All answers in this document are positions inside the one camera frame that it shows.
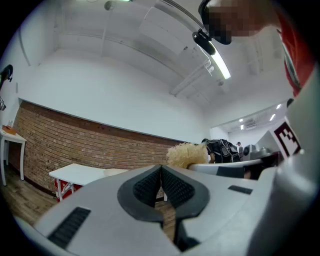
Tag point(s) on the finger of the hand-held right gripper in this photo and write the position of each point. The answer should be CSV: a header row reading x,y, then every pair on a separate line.
x,y
207,168

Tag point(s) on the person's red shirt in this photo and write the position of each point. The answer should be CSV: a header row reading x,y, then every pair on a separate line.
x,y
297,50

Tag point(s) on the tan scrubbing sponge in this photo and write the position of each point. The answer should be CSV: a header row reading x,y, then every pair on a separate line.
x,y
186,155

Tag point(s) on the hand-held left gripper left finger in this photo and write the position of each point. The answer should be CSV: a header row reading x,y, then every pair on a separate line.
x,y
105,200

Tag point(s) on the white square table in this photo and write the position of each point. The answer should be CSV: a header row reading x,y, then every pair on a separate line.
x,y
75,172

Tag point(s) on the orange box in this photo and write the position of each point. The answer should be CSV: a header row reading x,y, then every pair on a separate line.
x,y
9,130

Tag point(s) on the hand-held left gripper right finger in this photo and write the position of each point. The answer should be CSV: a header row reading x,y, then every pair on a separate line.
x,y
225,212

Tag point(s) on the white side table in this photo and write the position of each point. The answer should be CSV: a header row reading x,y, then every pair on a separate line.
x,y
12,138

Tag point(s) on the black wall-mounted object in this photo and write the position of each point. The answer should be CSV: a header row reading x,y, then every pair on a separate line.
x,y
6,73

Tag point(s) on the ceiling light tube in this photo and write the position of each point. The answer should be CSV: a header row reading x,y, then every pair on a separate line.
x,y
221,66

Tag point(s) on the person's head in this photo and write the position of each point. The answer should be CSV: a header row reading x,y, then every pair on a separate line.
x,y
237,20

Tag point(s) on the black mesh bag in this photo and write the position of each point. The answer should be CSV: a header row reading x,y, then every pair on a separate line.
x,y
221,150

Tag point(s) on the black head camera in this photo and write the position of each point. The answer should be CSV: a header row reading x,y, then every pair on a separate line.
x,y
203,41

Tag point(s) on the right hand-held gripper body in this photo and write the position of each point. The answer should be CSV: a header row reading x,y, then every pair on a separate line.
x,y
295,200

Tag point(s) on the grey round appliance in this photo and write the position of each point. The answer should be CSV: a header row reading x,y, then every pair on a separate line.
x,y
249,151

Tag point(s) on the round ceiling fixture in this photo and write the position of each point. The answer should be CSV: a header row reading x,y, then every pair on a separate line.
x,y
110,5

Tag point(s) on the red box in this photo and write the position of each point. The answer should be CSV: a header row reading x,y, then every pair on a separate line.
x,y
65,190

